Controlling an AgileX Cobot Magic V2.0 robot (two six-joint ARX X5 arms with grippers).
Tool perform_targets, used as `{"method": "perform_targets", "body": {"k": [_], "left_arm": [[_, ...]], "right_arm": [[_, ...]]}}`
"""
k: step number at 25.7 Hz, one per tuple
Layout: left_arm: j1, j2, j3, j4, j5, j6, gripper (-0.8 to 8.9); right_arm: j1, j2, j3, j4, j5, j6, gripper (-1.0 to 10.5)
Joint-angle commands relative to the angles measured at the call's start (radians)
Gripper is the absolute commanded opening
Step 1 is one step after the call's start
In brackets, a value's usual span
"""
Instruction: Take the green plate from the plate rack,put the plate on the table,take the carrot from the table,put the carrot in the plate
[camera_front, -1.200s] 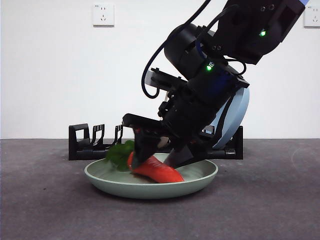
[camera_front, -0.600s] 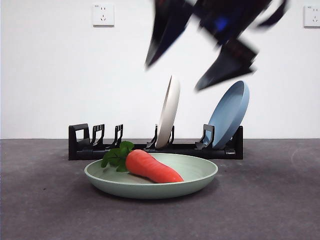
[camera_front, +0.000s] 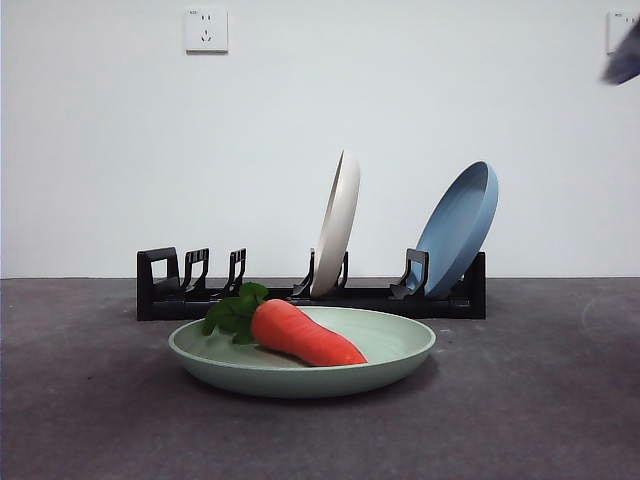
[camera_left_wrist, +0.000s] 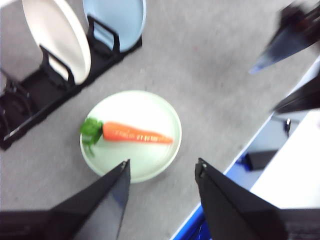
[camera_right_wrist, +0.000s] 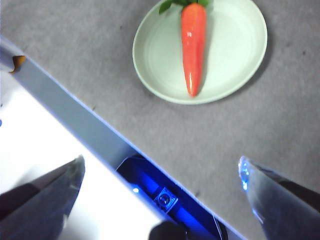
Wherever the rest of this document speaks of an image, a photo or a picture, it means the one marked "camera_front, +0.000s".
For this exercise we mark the orange carrot with green leaves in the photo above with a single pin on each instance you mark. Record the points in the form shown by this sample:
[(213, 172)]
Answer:
[(300, 332)]

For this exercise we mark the cream white plate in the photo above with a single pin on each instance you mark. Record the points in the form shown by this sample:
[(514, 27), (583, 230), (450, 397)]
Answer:
[(337, 235)]

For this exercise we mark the pale green plate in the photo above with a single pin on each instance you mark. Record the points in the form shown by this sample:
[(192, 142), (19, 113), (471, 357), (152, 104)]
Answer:
[(300, 380)]

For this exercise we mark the white wall socket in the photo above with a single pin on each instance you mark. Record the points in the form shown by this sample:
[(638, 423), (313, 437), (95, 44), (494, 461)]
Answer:
[(207, 30), (614, 32)]

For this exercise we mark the black plate rack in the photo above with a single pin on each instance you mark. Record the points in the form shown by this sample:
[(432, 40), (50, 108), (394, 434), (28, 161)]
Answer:
[(165, 309)]

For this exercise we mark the blue plate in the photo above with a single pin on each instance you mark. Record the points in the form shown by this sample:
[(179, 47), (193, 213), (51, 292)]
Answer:
[(457, 230)]

